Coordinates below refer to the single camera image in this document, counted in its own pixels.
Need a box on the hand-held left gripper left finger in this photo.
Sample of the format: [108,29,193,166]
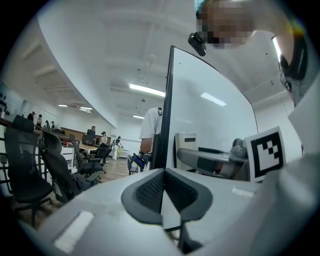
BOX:
[121,168,165,225]

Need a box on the person's head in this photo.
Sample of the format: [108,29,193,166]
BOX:
[194,0,256,50]

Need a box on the wooden desk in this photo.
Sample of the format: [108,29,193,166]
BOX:
[78,143,101,152]

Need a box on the person's gray shirt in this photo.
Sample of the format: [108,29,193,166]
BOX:
[287,29,320,108]

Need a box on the black mesh office chair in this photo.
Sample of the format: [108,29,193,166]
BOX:
[3,114,55,227]
[38,129,101,204]
[68,133,107,181]
[95,146,113,168]

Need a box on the black neck strap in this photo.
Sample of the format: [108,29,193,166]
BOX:
[279,34,309,81]

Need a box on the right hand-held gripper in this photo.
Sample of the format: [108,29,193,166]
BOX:
[229,125,286,184]

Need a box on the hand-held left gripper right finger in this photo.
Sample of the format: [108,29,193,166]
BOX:
[164,168,214,222]

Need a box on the black head-worn camera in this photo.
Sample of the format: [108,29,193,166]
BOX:
[187,31,207,57]

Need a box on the black-framed whiteboard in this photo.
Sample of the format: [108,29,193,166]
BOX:
[151,44,259,176]

